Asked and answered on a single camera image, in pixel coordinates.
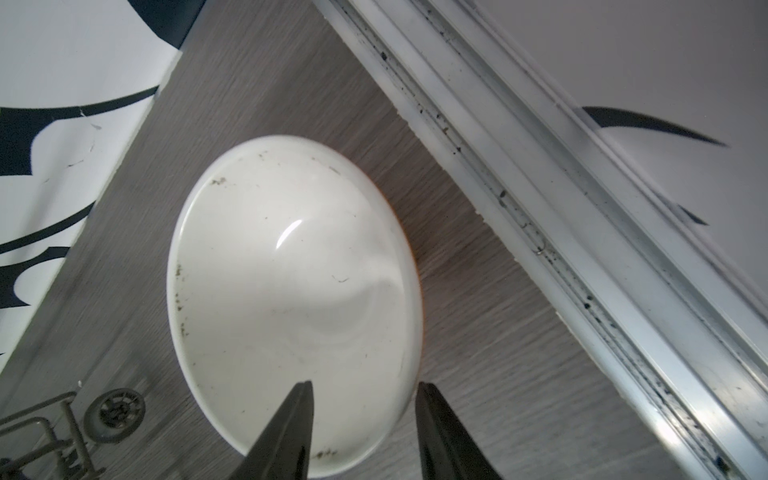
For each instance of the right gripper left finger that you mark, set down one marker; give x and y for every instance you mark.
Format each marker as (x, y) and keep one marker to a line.
(283, 449)

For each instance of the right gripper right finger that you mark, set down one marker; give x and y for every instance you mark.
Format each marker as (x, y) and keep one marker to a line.
(447, 451)

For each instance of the grey wire dish rack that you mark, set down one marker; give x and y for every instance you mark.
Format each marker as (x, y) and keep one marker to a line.
(110, 418)

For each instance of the white orange small bowl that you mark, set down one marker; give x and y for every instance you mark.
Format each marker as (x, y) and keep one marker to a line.
(287, 264)

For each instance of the aluminium frame bars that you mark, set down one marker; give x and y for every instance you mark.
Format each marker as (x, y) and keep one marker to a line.
(682, 336)

